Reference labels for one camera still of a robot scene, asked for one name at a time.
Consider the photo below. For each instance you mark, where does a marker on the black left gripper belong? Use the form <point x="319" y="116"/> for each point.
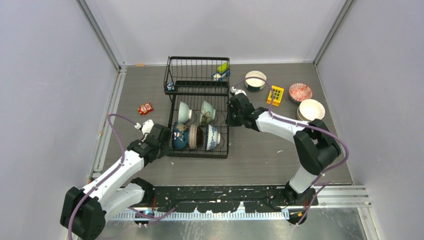
<point x="165" y="150"/>

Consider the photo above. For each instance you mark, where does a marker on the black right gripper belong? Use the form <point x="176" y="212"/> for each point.
<point x="229" y="121"/>

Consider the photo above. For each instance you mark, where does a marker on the teal bowl white inside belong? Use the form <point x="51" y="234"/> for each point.
<point x="254" y="80"/>

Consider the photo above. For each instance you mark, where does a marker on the white blue floral bowl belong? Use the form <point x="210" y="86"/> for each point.
<point x="212" y="138"/>

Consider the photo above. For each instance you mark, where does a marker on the black wire dish rack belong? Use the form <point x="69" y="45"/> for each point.
<point x="192" y="78"/>

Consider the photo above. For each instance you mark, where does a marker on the red white patterned bowl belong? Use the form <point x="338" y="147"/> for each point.
<point x="299" y="92"/>

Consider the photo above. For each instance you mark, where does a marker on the beige bowl with flower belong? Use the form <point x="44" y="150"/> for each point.
<point x="311" y="109"/>

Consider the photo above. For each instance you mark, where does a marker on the beige bowl with brown markings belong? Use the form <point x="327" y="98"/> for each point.
<point x="299" y="116"/>

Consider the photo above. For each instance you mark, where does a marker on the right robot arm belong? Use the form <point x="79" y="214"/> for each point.
<point x="316" y="147"/>

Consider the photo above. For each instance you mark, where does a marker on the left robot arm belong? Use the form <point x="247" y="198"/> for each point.
<point x="86" y="210"/>

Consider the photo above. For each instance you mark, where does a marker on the dark blue glazed bowl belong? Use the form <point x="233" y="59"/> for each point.
<point x="179" y="139"/>

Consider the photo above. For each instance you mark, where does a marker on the pale green ceramic bowl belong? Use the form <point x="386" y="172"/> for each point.
<point x="207" y="113"/>

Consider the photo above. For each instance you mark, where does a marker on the small red flower toy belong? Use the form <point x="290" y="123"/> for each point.
<point x="144" y="109"/>

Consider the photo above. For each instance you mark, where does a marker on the brown patterned band bowl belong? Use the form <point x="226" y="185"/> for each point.
<point x="195" y="137"/>

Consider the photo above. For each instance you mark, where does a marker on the light blue dotted bowl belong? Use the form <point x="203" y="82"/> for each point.
<point x="184" y="113"/>

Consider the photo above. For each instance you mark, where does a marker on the yellow window toy block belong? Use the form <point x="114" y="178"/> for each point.
<point x="275" y="96"/>

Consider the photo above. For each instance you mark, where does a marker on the green blue toy car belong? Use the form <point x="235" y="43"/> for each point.
<point x="222" y="72"/>

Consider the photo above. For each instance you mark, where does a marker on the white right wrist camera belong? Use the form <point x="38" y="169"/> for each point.
<point x="235" y="91"/>

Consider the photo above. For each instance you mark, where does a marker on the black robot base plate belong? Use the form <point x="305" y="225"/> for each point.
<point x="224" y="199"/>

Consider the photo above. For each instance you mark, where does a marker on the perforated metal rail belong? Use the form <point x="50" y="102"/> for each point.
<point x="240" y="214"/>

